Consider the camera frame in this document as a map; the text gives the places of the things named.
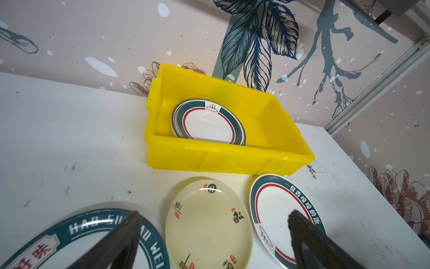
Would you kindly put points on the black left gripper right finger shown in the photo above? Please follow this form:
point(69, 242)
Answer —
point(313, 249)

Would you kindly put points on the large green rim lettered plate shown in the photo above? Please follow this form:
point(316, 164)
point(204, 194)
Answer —
point(62, 244)

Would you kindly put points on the aluminium frame post right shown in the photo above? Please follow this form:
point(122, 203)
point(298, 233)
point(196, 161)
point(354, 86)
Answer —
point(393, 75)

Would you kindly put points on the yellow plastic bin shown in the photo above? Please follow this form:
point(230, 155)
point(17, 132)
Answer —
point(273, 143)

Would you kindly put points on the green red rim plate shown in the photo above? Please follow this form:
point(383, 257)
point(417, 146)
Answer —
point(272, 200)
point(205, 120)

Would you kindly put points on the cream plate with characters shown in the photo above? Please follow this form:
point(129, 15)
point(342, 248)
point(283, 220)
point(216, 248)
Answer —
point(208, 227)

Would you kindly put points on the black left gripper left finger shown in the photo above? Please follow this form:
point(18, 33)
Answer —
point(117, 250)

